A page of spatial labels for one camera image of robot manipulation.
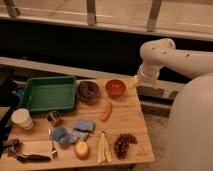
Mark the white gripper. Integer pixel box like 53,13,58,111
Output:
129,63,161,89

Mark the dark eraser block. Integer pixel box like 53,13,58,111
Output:
80,82,90,98

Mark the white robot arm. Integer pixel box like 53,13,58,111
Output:
136,38,213,171

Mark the small metal cup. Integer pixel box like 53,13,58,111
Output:
47,111,60,125

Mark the blue plastic cup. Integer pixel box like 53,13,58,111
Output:
53,127,68,145

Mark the white paper cup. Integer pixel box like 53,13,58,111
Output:
11,108,33,129

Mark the orange bowl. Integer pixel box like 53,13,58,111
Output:
105,79,126,98

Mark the orange carrot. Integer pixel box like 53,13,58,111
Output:
100,102,113,121

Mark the purple bowl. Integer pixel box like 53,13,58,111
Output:
77,81,99,102

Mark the blue sponge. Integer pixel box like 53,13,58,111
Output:
74,119,95,133

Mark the bunch of dark grapes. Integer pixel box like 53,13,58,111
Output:
113,133,137,159

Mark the yellow banana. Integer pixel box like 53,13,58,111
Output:
97,132,112,163

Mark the blue cloth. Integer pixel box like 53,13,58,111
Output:
67,128,89,144

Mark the green plastic tray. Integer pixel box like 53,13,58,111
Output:
19,76,76,113

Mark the black handled tool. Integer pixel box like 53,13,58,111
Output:
15,154,51,163

